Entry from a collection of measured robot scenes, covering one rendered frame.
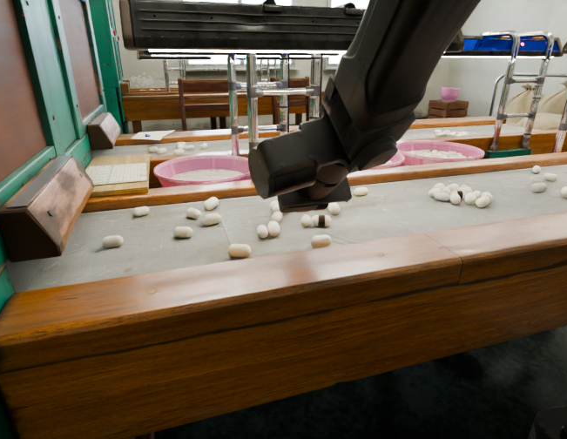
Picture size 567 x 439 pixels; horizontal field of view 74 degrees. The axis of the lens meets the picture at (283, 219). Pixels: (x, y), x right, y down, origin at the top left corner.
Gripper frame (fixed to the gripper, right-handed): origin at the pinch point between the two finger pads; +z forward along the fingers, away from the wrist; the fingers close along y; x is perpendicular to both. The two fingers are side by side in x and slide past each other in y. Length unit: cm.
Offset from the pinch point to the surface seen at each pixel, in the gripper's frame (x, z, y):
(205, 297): 13.0, -7.6, 16.2
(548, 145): -30, 51, -128
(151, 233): -2.0, 14.7, 22.6
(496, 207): 2.8, 7.8, -46.2
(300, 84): -174, 206, -99
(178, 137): -56, 76, 13
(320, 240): 6.1, 2.1, -3.7
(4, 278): 6.3, -1.5, 39.0
